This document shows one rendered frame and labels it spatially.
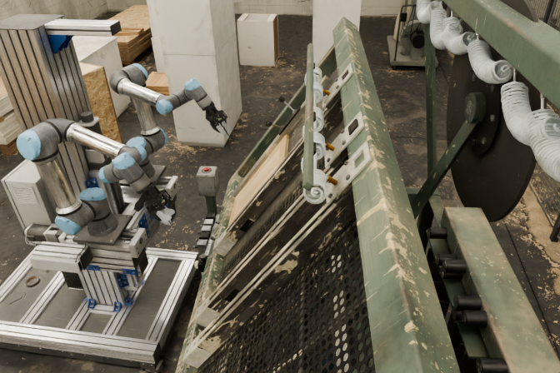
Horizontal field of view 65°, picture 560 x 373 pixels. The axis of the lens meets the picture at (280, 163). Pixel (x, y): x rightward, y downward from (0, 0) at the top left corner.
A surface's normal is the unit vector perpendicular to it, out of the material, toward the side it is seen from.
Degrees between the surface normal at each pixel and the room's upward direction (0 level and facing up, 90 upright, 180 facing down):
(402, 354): 55
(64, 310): 0
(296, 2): 90
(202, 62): 90
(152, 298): 0
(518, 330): 0
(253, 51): 90
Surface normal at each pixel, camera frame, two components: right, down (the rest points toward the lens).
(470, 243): -0.03, -0.84
